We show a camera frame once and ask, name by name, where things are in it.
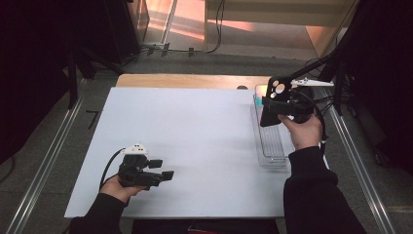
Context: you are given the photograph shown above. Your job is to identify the iridescent phone case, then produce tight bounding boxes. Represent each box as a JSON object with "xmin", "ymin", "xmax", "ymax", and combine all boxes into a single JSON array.
[{"xmin": 253, "ymin": 84, "xmax": 269, "ymax": 110}]

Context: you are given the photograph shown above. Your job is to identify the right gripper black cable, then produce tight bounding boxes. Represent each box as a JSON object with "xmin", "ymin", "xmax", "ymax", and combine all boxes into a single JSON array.
[{"xmin": 306, "ymin": 94, "xmax": 328, "ymax": 155}]

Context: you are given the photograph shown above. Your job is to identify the black phone case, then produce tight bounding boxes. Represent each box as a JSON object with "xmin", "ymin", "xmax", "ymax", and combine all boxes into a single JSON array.
[{"xmin": 259, "ymin": 76, "xmax": 293, "ymax": 128}]

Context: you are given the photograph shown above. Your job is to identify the hanging black cable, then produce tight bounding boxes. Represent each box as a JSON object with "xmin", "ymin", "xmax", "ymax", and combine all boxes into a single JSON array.
[{"xmin": 142, "ymin": 0, "xmax": 227, "ymax": 56}]

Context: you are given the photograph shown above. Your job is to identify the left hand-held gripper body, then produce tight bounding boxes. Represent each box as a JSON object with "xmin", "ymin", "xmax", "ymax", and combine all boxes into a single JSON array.
[{"xmin": 117, "ymin": 143, "xmax": 164, "ymax": 191}]

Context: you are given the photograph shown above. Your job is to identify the metal pole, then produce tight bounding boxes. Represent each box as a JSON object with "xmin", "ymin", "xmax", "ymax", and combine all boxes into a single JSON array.
[{"xmin": 160, "ymin": 0, "xmax": 179, "ymax": 47}]

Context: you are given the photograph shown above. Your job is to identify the black metal stand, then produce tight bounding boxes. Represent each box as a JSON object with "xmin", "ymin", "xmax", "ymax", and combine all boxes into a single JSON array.
[
  {"xmin": 66, "ymin": 48, "xmax": 125, "ymax": 110},
  {"xmin": 290, "ymin": 48, "xmax": 347, "ymax": 116}
]

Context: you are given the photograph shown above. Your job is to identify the person's left hand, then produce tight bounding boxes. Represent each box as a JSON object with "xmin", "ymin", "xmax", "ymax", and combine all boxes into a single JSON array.
[{"xmin": 99, "ymin": 175, "xmax": 148, "ymax": 204}]

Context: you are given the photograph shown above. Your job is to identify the metal floor rail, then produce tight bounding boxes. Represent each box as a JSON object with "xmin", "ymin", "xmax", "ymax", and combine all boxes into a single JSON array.
[
  {"xmin": 319, "ymin": 87, "xmax": 395, "ymax": 234},
  {"xmin": 6, "ymin": 97, "xmax": 84, "ymax": 234}
]

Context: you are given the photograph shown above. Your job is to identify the white board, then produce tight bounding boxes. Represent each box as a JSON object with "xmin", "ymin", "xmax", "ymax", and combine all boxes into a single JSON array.
[{"xmin": 63, "ymin": 87, "xmax": 330, "ymax": 218}]

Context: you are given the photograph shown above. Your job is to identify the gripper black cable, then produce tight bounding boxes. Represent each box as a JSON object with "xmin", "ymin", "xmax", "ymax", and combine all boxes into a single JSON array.
[
  {"xmin": 98, "ymin": 147, "xmax": 126, "ymax": 191},
  {"xmin": 306, "ymin": 94, "xmax": 328, "ymax": 155}
]

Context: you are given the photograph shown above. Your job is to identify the black floor cables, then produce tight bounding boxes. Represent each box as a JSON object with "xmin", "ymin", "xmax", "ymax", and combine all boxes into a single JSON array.
[{"xmin": 313, "ymin": 96, "xmax": 337, "ymax": 131}]

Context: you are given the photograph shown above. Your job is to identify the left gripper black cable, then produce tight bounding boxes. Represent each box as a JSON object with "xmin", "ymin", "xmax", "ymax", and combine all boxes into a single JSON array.
[{"xmin": 98, "ymin": 147, "xmax": 126, "ymax": 191}]

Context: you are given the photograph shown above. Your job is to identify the dark curtain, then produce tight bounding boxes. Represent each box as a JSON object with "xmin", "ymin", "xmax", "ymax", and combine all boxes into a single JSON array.
[
  {"xmin": 340, "ymin": 0, "xmax": 413, "ymax": 176},
  {"xmin": 0, "ymin": 0, "xmax": 142, "ymax": 164}
]

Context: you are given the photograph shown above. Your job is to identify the clear plastic container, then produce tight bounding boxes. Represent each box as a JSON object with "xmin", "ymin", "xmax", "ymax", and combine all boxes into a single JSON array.
[{"xmin": 251, "ymin": 83, "xmax": 291, "ymax": 169}]

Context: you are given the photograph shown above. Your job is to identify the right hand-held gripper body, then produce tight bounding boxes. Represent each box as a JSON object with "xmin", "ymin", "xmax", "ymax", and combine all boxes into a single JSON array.
[{"xmin": 275, "ymin": 77, "xmax": 335, "ymax": 125}]

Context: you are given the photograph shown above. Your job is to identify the person's right hand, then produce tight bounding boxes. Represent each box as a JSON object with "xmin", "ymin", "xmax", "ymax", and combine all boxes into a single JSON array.
[{"xmin": 278, "ymin": 113, "xmax": 323, "ymax": 151}]

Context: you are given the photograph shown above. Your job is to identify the light wooden cabinet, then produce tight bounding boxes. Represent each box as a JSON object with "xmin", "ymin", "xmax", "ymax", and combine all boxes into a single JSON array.
[{"xmin": 204, "ymin": 0, "xmax": 358, "ymax": 28}]

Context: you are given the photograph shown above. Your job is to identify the wooden table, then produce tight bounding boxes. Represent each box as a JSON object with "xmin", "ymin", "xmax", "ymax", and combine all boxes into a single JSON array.
[{"xmin": 115, "ymin": 73, "xmax": 272, "ymax": 91}]

